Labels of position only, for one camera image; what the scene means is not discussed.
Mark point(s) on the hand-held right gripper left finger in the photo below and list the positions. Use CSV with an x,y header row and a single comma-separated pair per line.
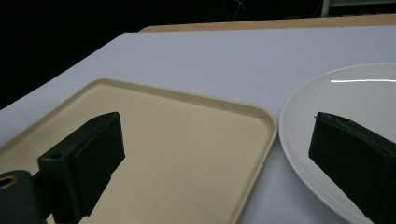
x,y
88,155

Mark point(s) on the white round plate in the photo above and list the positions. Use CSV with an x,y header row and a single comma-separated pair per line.
x,y
348,93

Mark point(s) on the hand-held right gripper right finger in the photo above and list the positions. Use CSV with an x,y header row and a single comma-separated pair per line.
x,y
358,158

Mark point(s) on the beige plastic tray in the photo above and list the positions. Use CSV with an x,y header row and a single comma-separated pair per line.
x,y
186,149

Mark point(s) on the white metal stand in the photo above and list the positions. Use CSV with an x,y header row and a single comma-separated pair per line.
x,y
325,7

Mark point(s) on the wooden table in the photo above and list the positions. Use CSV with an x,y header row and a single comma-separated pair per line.
x,y
280,22

